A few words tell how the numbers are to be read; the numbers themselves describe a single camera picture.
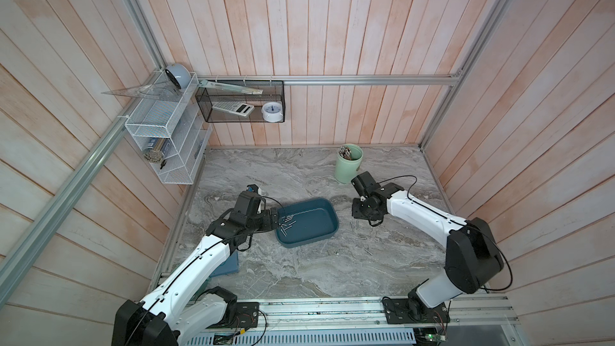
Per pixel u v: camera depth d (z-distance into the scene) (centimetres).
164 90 86
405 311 72
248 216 61
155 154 77
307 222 93
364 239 90
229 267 82
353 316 73
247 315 73
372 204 65
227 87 91
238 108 98
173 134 72
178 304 41
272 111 95
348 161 96
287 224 93
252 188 73
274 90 100
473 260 44
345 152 95
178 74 83
